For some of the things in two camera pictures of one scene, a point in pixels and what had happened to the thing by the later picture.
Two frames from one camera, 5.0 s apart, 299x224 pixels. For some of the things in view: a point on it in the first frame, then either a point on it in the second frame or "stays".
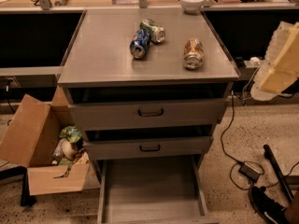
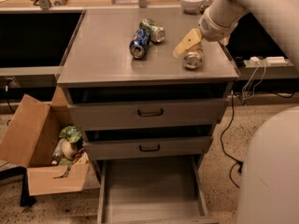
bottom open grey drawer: [152, 191] stays
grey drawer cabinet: [147, 89] stays
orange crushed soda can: [193, 54] stays
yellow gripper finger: [280, 67] -> [208, 30]
